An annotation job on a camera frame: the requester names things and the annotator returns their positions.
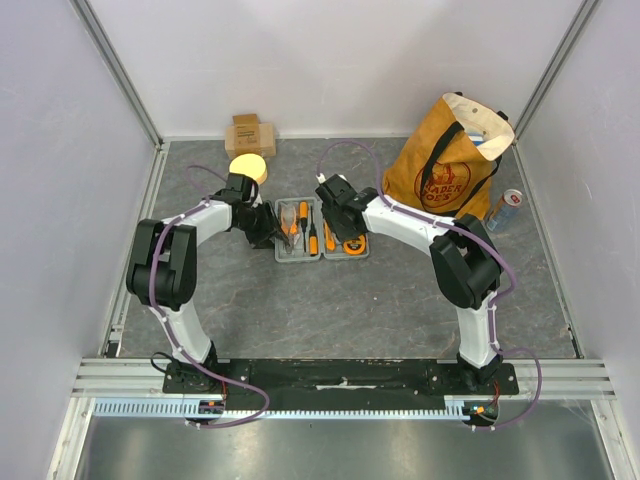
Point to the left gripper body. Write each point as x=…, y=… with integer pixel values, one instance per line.
x=260, y=224

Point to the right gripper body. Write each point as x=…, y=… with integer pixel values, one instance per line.
x=338, y=220

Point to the orange utility knife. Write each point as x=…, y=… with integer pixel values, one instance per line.
x=330, y=241

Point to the orange handled pliers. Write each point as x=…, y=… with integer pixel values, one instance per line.
x=289, y=225

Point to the orange tape measure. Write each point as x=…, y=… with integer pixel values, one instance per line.
x=355, y=246

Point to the orange screwdriver thick shaft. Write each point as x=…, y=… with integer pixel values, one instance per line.
x=313, y=238

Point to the grey plastic tool case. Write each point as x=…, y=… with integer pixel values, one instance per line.
x=298, y=256

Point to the orange screwdriver thin shaft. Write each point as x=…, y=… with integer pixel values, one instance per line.
x=303, y=221

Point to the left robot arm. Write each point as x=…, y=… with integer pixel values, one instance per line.
x=163, y=268

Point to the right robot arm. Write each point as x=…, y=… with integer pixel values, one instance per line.
x=467, y=275

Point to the yellow round sponge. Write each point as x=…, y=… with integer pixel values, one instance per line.
x=251, y=165

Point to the brown cardboard box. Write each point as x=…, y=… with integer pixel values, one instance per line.
x=248, y=134

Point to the yellow Trader Joe's tote bag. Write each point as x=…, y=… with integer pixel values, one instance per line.
x=446, y=166

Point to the blue drink can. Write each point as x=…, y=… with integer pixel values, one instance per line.
x=506, y=207

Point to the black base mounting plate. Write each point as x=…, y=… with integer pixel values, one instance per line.
x=289, y=377

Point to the grey slotted cable duct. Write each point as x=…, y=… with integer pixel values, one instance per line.
x=315, y=406

